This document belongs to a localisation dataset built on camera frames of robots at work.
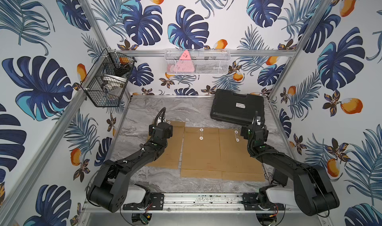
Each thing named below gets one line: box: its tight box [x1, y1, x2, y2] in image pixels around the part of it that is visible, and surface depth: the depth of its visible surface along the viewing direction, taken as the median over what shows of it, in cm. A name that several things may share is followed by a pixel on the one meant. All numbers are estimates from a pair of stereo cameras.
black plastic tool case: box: [210, 89, 266, 126], surface depth 109 cm
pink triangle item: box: [176, 49, 195, 73], surface depth 92 cm
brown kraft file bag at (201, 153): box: [180, 126, 223, 180], surface depth 94 cm
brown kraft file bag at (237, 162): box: [218, 128, 266, 182], surface depth 87 cm
